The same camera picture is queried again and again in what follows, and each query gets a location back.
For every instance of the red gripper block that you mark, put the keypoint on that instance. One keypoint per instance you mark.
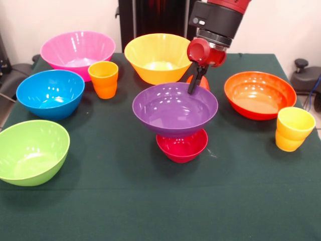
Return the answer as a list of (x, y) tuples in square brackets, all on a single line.
[(203, 54)]

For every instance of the red-orange cup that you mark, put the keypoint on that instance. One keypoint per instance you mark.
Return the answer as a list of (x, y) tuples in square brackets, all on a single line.
[(204, 82)]

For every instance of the purple bowl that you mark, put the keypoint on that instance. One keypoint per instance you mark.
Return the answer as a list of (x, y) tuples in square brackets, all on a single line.
[(173, 110)]

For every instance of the small crimson bowl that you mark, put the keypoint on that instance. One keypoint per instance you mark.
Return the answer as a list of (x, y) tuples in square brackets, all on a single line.
[(183, 148)]

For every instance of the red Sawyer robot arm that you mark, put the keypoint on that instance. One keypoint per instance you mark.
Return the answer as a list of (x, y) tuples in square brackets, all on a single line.
[(218, 17)]

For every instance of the large yellow-orange bowl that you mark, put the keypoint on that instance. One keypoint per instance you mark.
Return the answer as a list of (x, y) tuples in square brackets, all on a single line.
[(155, 55)]

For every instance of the shallow red-orange bowl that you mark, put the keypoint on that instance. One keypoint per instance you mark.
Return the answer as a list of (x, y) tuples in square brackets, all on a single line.
[(260, 95)]

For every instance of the orange cup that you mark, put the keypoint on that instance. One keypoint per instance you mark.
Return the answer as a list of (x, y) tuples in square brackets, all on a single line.
[(102, 80)]

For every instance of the yellow cup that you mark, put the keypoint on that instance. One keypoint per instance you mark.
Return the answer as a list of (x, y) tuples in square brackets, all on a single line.
[(293, 130)]

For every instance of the dark green tablecloth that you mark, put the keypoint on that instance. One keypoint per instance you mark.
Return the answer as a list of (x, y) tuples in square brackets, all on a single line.
[(200, 188)]

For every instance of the large pink bowl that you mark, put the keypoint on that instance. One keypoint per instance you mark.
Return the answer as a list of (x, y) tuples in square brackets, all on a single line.
[(75, 47)]

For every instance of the blue bowl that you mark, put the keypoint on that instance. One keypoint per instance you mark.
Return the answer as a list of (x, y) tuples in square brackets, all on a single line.
[(50, 95)]

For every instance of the green bowl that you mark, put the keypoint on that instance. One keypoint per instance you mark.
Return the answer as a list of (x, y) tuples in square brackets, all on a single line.
[(32, 153)]

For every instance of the black device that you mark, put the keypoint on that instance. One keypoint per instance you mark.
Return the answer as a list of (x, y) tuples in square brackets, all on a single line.
[(3, 57)]

